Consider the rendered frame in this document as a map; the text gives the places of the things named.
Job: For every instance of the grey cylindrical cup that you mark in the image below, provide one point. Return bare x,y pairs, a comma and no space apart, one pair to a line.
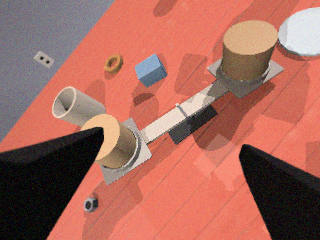
73,106

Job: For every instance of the small brown ring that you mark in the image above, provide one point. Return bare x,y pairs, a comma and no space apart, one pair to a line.
110,60

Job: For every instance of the light blue cube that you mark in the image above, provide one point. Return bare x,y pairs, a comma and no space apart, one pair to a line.
150,70

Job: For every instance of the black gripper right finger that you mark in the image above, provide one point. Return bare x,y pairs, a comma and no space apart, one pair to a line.
287,197

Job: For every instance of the grey hex nut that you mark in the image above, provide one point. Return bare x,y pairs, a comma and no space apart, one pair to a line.
91,204

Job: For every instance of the white round dish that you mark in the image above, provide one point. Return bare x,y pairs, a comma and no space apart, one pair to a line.
300,33

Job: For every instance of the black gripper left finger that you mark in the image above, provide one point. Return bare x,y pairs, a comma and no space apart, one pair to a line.
38,181

